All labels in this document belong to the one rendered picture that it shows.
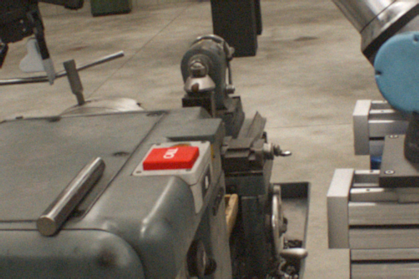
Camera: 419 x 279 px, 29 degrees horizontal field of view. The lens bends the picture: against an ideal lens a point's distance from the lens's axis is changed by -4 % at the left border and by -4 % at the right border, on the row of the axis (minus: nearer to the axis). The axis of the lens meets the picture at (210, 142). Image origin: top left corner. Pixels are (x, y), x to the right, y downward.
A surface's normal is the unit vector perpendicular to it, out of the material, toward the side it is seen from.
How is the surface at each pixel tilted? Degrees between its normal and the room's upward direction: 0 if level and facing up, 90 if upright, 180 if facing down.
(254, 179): 88
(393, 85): 96
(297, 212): 0
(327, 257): 0
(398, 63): 96
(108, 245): 48
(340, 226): 90
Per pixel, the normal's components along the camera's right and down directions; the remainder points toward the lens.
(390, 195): -0.24, 0.28
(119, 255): 0.34, -0.51
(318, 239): -0.08, -0.96
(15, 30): 0.18, 0.18
